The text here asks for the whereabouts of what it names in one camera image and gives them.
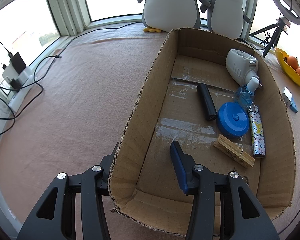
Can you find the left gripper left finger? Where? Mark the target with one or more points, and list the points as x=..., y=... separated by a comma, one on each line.
x=53, y=216

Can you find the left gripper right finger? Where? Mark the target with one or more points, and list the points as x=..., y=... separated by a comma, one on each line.
x=242, y=215

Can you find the wooden clothespin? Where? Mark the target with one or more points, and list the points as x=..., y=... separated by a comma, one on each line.
x=233, y=151

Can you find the patterned lighter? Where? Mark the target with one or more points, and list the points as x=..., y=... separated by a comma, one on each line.
x=257, y=134

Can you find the blue round tape measure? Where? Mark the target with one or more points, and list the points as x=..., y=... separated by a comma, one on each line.
x=232, y=120

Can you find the blue glass bottle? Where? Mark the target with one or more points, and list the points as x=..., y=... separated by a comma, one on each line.
x=244, y=96

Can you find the black cylinder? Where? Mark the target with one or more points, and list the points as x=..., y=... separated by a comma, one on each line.
x=207, y=102

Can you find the white plug-in device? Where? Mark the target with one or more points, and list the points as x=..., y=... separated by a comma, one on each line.
x=243, y=69

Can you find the white usb charger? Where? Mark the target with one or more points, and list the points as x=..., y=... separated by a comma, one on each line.
x=287, y=96

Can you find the cardboard box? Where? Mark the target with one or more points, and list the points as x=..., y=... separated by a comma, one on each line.
x=142, y=182

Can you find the white power strip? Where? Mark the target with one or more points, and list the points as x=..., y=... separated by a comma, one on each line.
x=19, y=83

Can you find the orange fruit upper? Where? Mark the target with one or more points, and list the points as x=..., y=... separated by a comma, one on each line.
x=293, y=62

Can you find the black power adapter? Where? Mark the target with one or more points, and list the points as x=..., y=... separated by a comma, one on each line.
x=18, y=63

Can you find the yellow fruit bowl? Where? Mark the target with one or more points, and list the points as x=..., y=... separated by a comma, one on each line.
x=287, y=69

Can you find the black tripod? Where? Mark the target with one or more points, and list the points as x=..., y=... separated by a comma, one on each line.
x=272, y=34

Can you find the small penguin plush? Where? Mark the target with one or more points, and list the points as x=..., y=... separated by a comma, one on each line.
x=225, y=17

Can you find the large penguin plush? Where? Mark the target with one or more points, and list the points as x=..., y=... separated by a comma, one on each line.
x=166, y=15

